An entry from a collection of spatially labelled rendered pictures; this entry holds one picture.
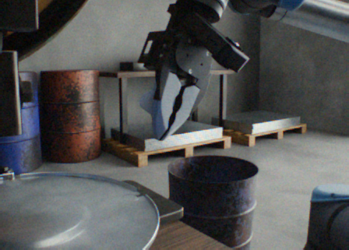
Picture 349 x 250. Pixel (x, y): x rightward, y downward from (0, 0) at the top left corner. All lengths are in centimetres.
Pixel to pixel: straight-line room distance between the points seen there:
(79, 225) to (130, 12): 397
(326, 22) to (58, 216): 60
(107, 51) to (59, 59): 58
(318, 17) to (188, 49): 34
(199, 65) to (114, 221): 24
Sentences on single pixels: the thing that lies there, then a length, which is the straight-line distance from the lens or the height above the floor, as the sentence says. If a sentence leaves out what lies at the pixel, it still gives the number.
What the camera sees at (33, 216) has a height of 79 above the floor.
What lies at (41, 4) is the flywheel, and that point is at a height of 108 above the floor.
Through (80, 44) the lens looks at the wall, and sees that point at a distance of 397.
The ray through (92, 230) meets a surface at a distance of 39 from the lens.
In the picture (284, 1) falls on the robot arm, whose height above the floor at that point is 106.
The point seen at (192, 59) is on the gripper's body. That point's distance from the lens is 48.
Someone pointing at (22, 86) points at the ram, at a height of 94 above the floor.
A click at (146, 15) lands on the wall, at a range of 440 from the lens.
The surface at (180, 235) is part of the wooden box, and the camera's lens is 128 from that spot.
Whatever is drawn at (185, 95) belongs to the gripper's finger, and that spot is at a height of 92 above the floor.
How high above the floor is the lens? 96
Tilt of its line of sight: 9 degrees down
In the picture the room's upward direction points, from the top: straight up
